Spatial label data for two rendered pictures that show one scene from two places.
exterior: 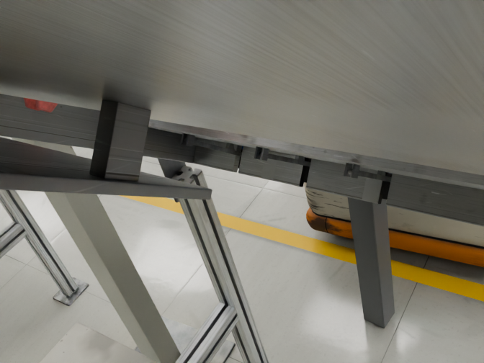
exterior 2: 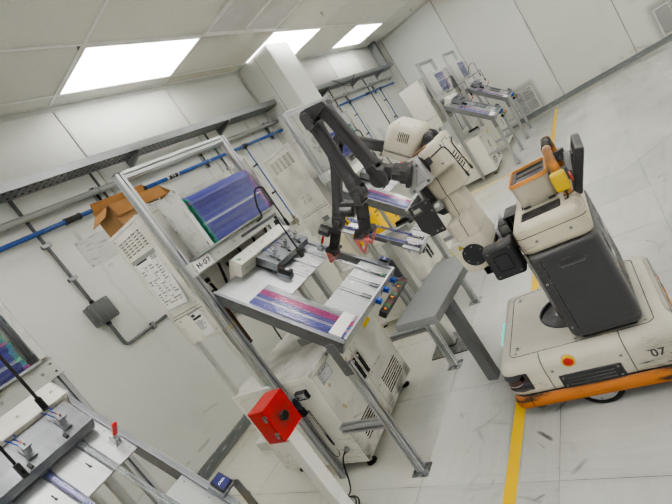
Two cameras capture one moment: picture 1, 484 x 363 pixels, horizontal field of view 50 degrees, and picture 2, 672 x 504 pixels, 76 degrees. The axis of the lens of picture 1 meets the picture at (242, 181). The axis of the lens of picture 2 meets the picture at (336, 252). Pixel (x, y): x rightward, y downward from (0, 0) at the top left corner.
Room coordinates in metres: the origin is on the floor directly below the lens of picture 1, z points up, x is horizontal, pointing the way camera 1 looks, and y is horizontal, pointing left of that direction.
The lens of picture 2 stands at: (0.27, -2.25, 1.37)
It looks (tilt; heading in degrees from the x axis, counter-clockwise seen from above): 9 degrees down; 85
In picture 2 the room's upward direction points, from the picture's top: 34 degrees counter-clockwise
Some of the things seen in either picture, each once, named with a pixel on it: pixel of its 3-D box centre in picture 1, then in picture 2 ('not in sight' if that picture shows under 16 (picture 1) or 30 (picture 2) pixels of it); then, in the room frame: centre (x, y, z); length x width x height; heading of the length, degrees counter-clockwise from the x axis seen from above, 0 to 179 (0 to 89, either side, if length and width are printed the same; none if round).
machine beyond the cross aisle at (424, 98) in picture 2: not in sight; (451, 122); (3.39, 3.91, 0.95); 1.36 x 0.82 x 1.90; 137
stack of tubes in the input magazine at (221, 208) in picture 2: not in sight; (225, 206); (0.14, 0.18, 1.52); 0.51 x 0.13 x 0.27; 47
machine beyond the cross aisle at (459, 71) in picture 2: not in sight; (469, 104); (4.38, 4.96, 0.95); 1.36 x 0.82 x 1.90; 137
